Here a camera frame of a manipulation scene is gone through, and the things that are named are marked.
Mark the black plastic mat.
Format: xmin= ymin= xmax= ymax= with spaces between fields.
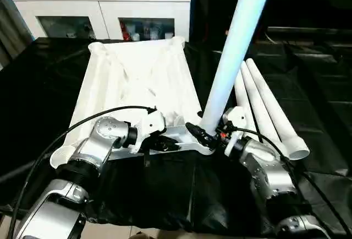
xmin=0 ymin=36 xmax=352 ymax=237

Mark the white cabinet with glass doors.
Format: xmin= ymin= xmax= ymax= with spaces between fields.
xmin=10 ymin=0 xmax=192 ymax=42

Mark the white plastic table top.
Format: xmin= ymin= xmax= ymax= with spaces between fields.
xmin=49 ymin=36 xmax=222 ymax=170

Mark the white plastic table leg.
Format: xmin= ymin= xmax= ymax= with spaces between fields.
xmin=233 ymin=69 xmax=258 ymax=140
xmin=245 ymin=58 xmax=311 ymax=162
xmin=199 ymin=0 xmax=277 ymax=140
xmin=240 ymin=60 xmax=289 ymax=157

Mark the grey curtain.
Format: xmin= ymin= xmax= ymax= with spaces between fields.
xmin=0 ymin=0 xmax=34 ymax=69

